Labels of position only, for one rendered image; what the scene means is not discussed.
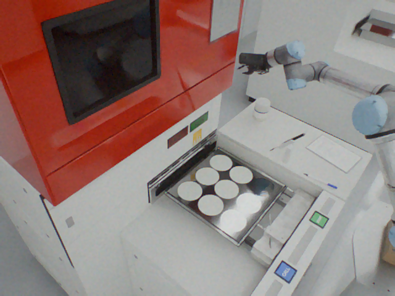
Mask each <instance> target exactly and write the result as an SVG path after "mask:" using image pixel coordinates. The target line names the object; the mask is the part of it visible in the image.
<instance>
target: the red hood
mask: <svg viewBox="0 0 395 296"><path fill-rule="evenodd" d="M243 7H244V0H0V156H1V157H2V158H3V159H4V160H5V161H6V162H7V163H8V164H9V165H10V166H11V167H12V168H14V169H15V170H16V171H17V172H18V173H19V174H20V175H21V176H22V177H24V178H25V180H26V181H27V182H28V183H29V184H31V185H32V186H33V187H34V188H35V189H36V190H37V191H38V192H39V193H40V194H41V195H42V196H43V197H44V198H45V199H46V200H48V201H49V202H50V203H51V204H52V206H53V207H56V206H58V205H59V204H60V203H61V202H63V201H64V200H66V199H68V198H69V197H70V196H72V195H74V194H75V193H76V192H78V191H79V190H80V189H82V188H83V187H85V186H86V185H88V184H89V183H91V182H92V181H94V180H95V179H97V178H99V176H101V175H102V174H104V173H105V172H106V171H108V170H110V169H111V168H113V167H114V166H116V164H118V163H119V162H121V161H123V160H125V159H126V158H127V157H129V156H130V155H131V154H133V153H134V152H136V151H137V150H139V149H140V148H142V147H143V146H145V145H146V144H148V143H149V142H150V141H152V140H153V139H155V138H156V137H158V136H160V135H161V134H162V133H164V131H166V130H168V129H169V128H171V127H172V126H174V125H176V124H177V123H178V122H181V120H182V119H184V118H185V117H187V116H188V115H190V114H192V113H193V112H195V111H196V110H197V109H198V108H200V107H202V106H203V105H205V104H206V103H208V102H209V101H211V100H212V99H214V98H215V97H216V96H218V95H219V94H220V93H222V92H224V91H226V90H227V89H228V88H230V87H231V86H232V81H233V73H234V67H235V60H236V51H237V50H238V42H239V34H240V29H241V21H242V16H243Z"/></svg>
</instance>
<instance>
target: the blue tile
mask: <svg viewBox="0 0 395 296"><path fill-rule="evenodd" d="M276 273H278V274H279V275H280V276H282V277H283V278H284V279H285V280H287V281H290V280H291V278H292V276H293V274H294V273H295V270H293V269H292V268H290V267H289V266H288V265H286V264H285V263H283V262H282V264H281V266H280V267H279V269H278V270H277V272H276Z"/></svg>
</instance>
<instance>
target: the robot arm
mask: <svg viewBox="0 0 395 296"><path fill-rule="evenodd" d="M305 51H306V47H305V46H304V43H302V42H301V41H298V40H296V41H293V42H290V43H287V44H284V45H282V46H280V47H276V48H275V49H272V50H269V51H268V52H266V53H265V54H255V53H245V52H242V53H240V55H239V63H240V65H239V67H238V68H237V71H238V73H242V74H245V75H252V74H253V73H254V72H258V75H263V74H266V73H269V69H270V68H272V67H276V66H279V65H282V64H283V70H284V73H285V75H286V82H287V85H288V89H289V90H290V91H292V90H295V89H300V88H305V87H306V83H307V82H310V81H318V82H321V83H323V84H327V85H328V86H331V87H333V88H336V89H337V90H339V91H342V92H344V93H347V94H350V95H352V96H354V97H358V98H360V99H361V101H360V102H358V103H357V104H356V105H355V106H354V108H353V110H352V115H351V120H352V124H353V125H354V128H355V129H356V130H357V131H359V133H361V134H364V136H365V140H366V141H368V142H371V143H372V144H373V147H374V150H375V153H376V157H377V159H378V163H379V166H380V170H381V173H382V175H383V179H384V182H385V186H386V187H387V190H388V194H389V197H390V200H391V203H392V206H393V210H394V212H393V214H392V215H391V221H392V223H393V226H394V227H392V228H391V230H390V232H389V233H388V238H389V239H390V241H391V243H392V245H393V246H394V248H395V86H393V85H390V84H384V85H382V84H378V83H377V82H374V81H371V80H368V79H365V78H362V77H359V76H356V75H353V74H350V73H349V72H346V71H343V70H340V69H337V68H334V67H332V66H331V65H330V64H329V63H328V62H327V61H325V60H323V61H317V62H313V63H309V64H304V65H303V64H302V60H301V59H302V58H303V57H304V56H305V54H306V53H305ZM242 67H244V68H242ZM266 70H268V71H266ZM259 72H261V73H259ZM262 73H263V74H262Z"/></svg>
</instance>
